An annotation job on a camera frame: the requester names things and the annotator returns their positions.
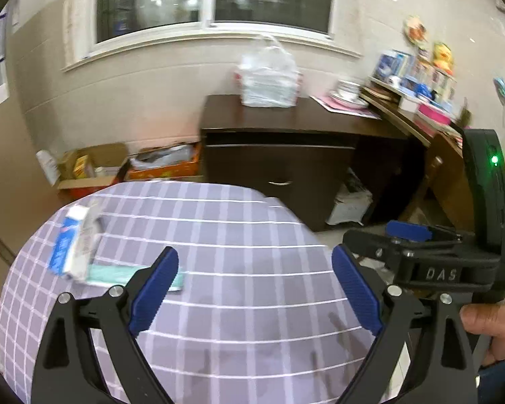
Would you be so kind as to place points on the pink box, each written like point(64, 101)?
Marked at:
point(433, 113)

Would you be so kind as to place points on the round wall decoration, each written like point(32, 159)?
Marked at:
point(415, 29)

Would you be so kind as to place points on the blue wall ornament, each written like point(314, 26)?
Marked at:
point(503, 89)

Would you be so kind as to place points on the yellow plush toy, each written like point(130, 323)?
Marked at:
point(442, 55)

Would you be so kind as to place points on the white packet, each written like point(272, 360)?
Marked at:
point(48, 166)

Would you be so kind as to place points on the pink paper sheet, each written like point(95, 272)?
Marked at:
point(357, 112)

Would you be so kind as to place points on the stack of white bowls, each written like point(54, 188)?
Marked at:
point(347, 90)

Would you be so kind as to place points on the small yellow box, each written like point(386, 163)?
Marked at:
point(81, 166)

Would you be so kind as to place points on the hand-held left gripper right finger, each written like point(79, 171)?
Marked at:
point(357, 290)

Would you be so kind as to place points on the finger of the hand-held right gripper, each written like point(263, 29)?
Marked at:
point(374, 248)
point(408, 230)

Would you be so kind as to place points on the white storage basket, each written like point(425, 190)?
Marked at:
point(349, 208)

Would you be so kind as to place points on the green packet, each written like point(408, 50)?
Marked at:
point(113, 273)

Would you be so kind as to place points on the blue white carton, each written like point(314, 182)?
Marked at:
point(67, 244)

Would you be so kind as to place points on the person's right hand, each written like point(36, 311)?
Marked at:
point(500, 324)

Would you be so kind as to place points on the brown cardboard box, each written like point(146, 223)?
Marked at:
point(105, 155)

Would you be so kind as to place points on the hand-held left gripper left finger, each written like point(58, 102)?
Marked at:
point(158, 286)

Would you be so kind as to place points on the blue white box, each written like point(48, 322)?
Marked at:
point(393, 65)

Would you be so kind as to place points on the grey plastic bag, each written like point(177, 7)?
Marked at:
point(160, 158)

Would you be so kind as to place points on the cluttered wooden shelf desk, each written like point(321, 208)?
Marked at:
point(450, 185)

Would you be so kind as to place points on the window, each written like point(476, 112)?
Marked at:
point(160, 0)

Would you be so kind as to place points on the white plastic bag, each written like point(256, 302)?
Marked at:
point(265, 84)

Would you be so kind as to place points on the dark brown desk cabinet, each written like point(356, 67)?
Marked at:
point(277, 160)

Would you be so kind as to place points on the orange cardboard box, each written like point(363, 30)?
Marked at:
point(164, 172)

